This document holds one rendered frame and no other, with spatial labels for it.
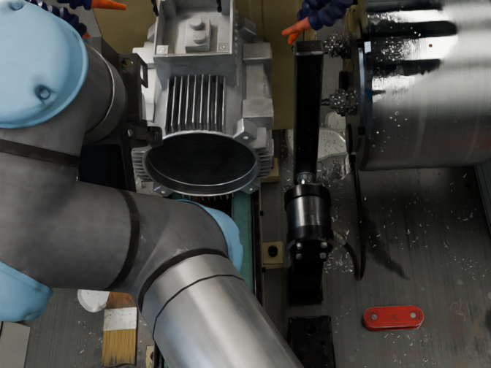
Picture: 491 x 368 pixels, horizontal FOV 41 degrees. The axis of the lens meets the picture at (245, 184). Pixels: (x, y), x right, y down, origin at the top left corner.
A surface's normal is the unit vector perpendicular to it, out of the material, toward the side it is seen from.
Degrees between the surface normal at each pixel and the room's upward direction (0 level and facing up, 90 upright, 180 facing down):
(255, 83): 0
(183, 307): 24
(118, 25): 90
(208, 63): 90
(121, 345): 2
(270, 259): 0
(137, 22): 90
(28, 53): 30
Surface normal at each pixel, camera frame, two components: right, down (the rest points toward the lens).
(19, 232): 0.63, 0.11
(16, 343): 0.76, -0.36
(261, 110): -0.06, -0.53
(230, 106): 0.48, -0.46
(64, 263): 0.51, 0.50
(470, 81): -0.03, 0.19
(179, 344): -0.69, -0.24
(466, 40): -0.04, -0.19
